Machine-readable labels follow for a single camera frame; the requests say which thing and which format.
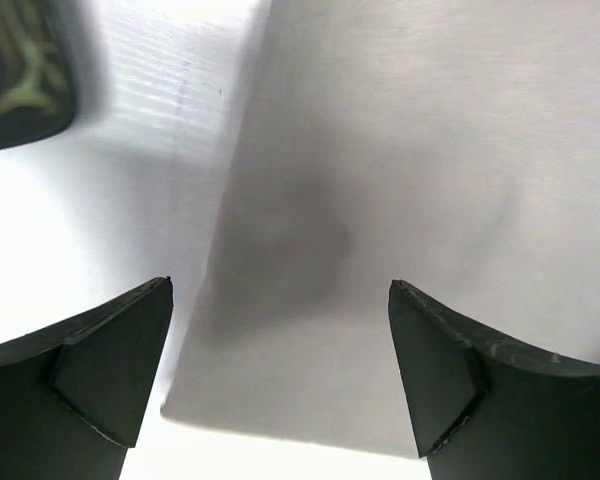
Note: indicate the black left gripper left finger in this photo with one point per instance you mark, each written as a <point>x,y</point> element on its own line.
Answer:
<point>73,395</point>

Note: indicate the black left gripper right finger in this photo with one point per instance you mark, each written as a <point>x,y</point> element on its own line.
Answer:
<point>484,405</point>

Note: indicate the grey cloth placemat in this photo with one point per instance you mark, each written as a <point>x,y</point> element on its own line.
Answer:
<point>451,144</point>

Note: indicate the black floral square plate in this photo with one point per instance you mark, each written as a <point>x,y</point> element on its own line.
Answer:
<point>38,92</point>

